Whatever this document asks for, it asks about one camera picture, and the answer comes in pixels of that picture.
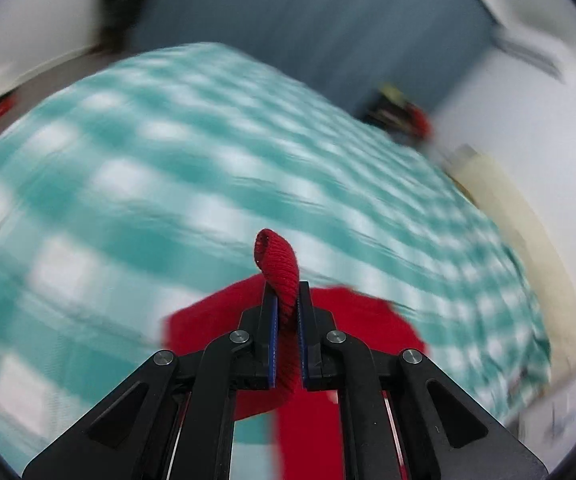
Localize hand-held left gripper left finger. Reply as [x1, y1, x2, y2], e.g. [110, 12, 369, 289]
[22, 280, 281, 480]

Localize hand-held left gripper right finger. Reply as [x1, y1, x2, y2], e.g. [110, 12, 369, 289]
[295, 280, 549, 480]

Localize red sweater with white animal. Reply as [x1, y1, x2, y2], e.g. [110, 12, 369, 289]
[160, 228, 429, 480]

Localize pile of colourful clothes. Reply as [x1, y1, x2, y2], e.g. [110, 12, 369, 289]
[363, 87, 435, 145]

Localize teal plaid bed cover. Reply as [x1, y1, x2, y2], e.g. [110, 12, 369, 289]
[0, 42, 553, 480]

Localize beige headboard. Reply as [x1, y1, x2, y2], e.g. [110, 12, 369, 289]
[445, 144, 576, 386]

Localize blue curtain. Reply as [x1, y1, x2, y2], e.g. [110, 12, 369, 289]
[132, 0, 499, 116]

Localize dark hanging coats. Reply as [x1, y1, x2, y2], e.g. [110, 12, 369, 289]
[95, 0, 169, 53]

